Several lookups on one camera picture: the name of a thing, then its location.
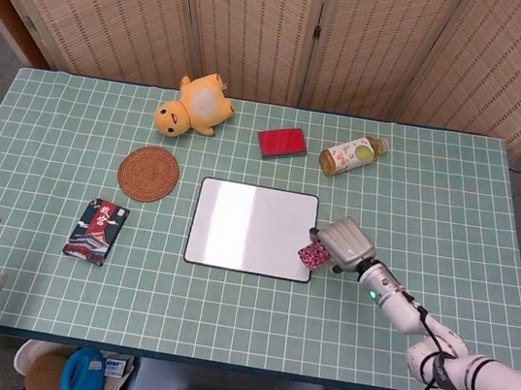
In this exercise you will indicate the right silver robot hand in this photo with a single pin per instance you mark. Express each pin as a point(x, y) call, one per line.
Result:
point(346, 244)

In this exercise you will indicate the small pink patterned packet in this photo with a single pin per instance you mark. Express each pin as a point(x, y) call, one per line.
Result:
point(311, 255)

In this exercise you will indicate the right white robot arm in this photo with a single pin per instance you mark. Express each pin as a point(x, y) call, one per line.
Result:
point(483, 375)

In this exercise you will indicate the white rectangular board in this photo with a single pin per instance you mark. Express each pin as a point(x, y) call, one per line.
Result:
point(246, 227)

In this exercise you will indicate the green tea bottle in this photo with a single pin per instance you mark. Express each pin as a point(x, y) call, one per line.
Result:
point(349, 157)

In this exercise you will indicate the white bowl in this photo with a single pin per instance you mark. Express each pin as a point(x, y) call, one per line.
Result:
point(23, 356)

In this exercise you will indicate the red ink stamp pad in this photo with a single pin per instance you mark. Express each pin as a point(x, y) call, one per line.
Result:
point(282, 142)

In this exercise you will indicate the green checked tablecloth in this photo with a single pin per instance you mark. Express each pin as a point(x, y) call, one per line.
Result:
point(242, 315)

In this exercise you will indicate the dark snack packet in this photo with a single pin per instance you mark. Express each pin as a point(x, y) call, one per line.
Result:
point(95, 231)

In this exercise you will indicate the blue plastic jug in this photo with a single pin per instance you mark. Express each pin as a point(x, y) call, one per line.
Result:
point(79, 374)

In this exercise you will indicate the white labelled box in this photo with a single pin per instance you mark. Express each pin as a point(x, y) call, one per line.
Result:
point(117, 367)

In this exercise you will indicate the yellow plush toy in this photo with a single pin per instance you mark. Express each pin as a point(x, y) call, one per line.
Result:
point(200, 103)

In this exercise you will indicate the round woven rattan coaster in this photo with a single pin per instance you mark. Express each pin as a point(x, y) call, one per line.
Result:
point(148, 173)

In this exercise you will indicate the metal screen hinge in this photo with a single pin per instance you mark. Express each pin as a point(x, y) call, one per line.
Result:
point(317, 31)

